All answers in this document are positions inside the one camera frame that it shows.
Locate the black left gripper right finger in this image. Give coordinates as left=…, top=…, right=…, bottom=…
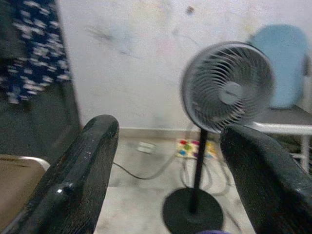
left=220, top=124, right=312, bottom=234

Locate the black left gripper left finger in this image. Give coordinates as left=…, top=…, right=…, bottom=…
left=1, top=114, right=120, bottom=234

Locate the dark white-printed garment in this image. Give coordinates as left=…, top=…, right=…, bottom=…
left=0, top=0, right=73, bottom=105

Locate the grey black pedestal fan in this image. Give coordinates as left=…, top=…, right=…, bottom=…
left=162, top=41, right=276, bottom=234

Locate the grey power cable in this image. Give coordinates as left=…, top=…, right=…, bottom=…
left=112, top=156, right=176, bottom=181
left=180, top=158, right=235, bottom=196

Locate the dark furniture panel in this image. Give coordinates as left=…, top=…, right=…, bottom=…
left=0, top=80, right=82, bottom=158

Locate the light blue white-framed chair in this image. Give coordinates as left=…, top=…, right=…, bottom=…
left=248, top=24, right=312, bottom=174

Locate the brown padded seat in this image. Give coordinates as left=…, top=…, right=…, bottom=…
left=0, top=153, right=51, bottom=230

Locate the colourful power strip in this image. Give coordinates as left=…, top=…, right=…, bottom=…
left=176, top=138, right=217, bottom=159

